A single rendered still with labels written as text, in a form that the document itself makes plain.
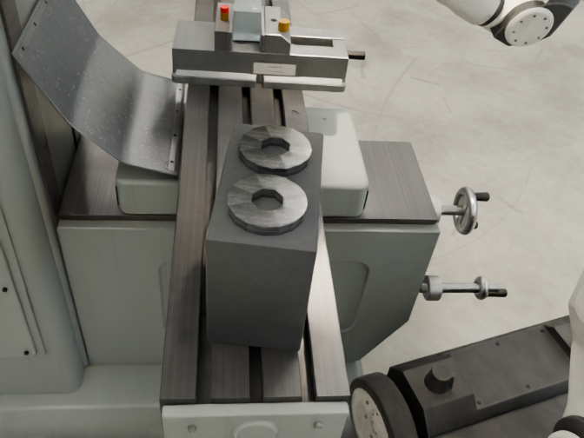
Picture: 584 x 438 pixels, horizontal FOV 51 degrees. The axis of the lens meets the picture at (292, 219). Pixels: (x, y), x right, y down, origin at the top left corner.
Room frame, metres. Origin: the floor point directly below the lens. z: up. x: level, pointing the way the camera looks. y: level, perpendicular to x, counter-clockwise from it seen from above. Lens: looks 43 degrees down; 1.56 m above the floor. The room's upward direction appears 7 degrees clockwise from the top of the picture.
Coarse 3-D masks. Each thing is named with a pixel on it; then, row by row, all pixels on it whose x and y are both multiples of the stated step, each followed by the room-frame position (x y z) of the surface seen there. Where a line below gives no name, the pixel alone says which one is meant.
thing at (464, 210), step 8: (456, 192) 1.16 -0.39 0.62; (464, 192) 1.12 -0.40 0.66; (472, 192) 1.11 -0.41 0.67; (480, 192) 1.12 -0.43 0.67; (432, 200) 1.09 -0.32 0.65; (456, 200) 1.15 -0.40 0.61; (464, 200) 1.12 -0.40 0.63; (472, 200) 1.09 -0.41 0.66; (480, 200) 1.10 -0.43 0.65; (440, 208) 1.08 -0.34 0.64; (448, 208) 1.10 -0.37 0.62; (456, 208) 1.10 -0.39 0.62; (464, 208) 1.11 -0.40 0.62; (472, 208) 1.07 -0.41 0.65; (440, 216) 1.07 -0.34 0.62; (456, 216) 1.13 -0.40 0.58; (464, 216) 1.10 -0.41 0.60; (472, 216) 1.06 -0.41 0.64; (456, 224) 1.11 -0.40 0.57; (464, 224) 1.08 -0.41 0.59; (472, 224) 1.05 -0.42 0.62; (464, 232) 1.06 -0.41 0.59
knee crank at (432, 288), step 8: (424, 280) 0.98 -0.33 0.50; (432, 280) 0.96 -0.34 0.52; (440, 280) 0.96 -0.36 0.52; (480, 280) 0.98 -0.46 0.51; (424, 288) 0.95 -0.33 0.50; (432, 288) 0.94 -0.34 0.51; (440, 288) 0.94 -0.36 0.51; (448, 288) 0.96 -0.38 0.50; (456, 288) 0.96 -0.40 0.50; (464, 288) 0.96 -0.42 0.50; (472, 288) 0.97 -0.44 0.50; (480, 288) 0.96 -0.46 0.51; (488, 288) 0.96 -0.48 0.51; (496, 288) 0.98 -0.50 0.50; (424, 296) 0.95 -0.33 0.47; (432, 296) 0.93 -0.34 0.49; (440, 296) 0.93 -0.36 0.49; (480, 296) 0.95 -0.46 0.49; (488, 296) 0.97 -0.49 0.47; (496, 296) 0.98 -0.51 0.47; (504, 296) 0.98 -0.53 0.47
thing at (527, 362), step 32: (448, 352) 0.71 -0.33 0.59; (480, 352) 0.72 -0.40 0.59; (512, 352) 0.73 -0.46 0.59; (544, 352) 0.74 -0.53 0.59; (416, 384) 0.62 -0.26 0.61; (448, 384) 0.61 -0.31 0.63; (480, 384) 0.65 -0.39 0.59; (512, 384) 0.65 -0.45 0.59; (544, 384) 0.66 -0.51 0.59; (416, 416) 0.57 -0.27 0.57; (448, 416) 0.57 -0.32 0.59; (480, 416) 0.58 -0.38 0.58; (512, 416) 0.60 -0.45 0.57; (544, 416) 0.61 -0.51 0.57
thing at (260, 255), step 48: (240, 144) 0.60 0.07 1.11; (288, 144) 0.62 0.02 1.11; (240, 192) 0.51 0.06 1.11; (288, 192) 0.52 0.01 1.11; (240, 240) 0.45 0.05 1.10; (288, 240) 0.46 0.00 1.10; (240, 288) 0.45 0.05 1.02; (288, 288) 0.45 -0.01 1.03; (240, 336) 0.45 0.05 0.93; (288, 336) 0.45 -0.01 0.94
